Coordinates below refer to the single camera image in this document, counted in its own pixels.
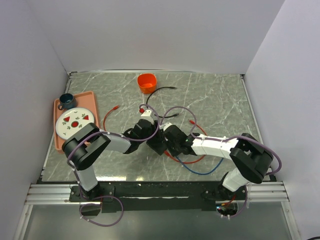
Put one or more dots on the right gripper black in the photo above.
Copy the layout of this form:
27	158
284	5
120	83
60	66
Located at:
173	152

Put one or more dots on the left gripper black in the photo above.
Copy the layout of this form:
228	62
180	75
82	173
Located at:
154	127

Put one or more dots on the black network switch box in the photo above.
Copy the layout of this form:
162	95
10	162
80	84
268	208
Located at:
157	145

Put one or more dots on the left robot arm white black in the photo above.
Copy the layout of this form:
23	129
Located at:
84	147

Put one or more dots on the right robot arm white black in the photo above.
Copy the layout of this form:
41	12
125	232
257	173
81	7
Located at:
251	160

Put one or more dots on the orange plastic cup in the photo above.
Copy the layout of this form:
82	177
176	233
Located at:
147	83

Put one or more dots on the pink plastic tray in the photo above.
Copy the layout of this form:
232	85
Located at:
85	100

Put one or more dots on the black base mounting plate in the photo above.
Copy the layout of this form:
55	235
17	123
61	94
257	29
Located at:
115	196

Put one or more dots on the white plate watermelon pattern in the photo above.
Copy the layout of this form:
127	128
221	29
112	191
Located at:
72	120

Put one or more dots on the dark blue mug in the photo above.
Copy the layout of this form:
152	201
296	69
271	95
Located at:
67	101

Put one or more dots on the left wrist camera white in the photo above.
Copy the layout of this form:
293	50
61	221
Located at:
148	115

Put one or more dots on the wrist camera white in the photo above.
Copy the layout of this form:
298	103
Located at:
165	126
148	115

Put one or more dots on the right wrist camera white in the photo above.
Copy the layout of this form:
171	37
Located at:
165	126

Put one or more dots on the aluminium frame rail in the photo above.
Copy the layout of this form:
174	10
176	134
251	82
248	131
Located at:
59	194

